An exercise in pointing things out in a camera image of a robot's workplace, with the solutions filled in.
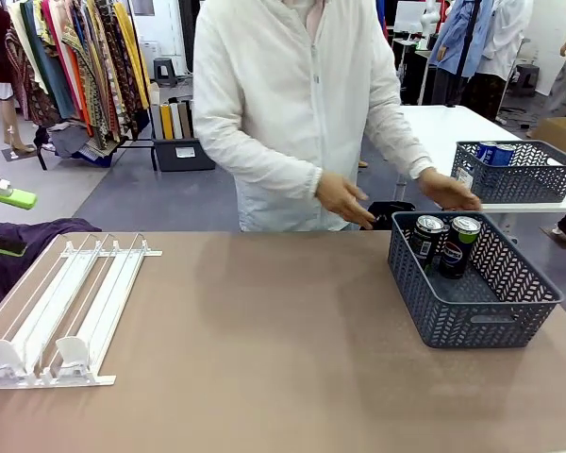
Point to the brown material roll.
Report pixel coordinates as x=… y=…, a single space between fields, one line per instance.
x=185 y=120

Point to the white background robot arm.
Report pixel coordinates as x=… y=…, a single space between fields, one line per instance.
x=430 y=19

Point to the purple cloth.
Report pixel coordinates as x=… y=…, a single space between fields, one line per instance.
x=28 y=236

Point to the white floor appliance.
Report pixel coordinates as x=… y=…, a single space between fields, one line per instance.
x=150 y=52

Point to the person's right hand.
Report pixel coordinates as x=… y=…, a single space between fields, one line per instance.
x=339 y=196

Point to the grey fabric pile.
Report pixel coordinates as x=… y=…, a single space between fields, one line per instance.
x=75 y=139

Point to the white can dispenser rack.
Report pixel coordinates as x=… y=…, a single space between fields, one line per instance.
x=73 y=351

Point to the person's right forearm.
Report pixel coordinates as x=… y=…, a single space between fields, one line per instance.
x=264 y=165

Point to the grey storage bin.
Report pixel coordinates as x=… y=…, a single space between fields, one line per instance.
x=179 y=156

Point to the black Pepsi can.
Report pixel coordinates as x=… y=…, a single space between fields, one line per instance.
x=457 y=255
x=424 y=240

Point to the grey plastic lattice basket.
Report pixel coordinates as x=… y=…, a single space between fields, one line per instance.
x=476 y=325
x=523 y=184

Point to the yellow material roll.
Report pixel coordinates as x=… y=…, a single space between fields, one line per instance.
x=167 y=122

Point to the person's left forearm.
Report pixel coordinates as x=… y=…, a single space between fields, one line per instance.
x=401 y=137

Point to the rack of colourful garments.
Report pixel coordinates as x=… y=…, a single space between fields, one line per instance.
x=99 y=71

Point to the person's left hand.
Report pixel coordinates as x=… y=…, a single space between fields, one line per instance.
x=448 y=191

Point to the white material roll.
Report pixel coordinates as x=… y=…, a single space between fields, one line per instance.
x=176 y=122
x=156 y=122

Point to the white side table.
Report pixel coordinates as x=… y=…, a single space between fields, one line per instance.
x=438 y=132

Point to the person in white jacket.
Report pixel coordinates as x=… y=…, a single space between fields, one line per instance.
x=287 y=94

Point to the grey plastic stool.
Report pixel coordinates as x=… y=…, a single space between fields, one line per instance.
x=165 y=71

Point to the brown cardboard box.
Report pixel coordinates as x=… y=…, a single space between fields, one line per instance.
x=561 y=132

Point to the dark plastic stool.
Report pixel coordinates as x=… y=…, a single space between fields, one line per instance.
x=528 y=78

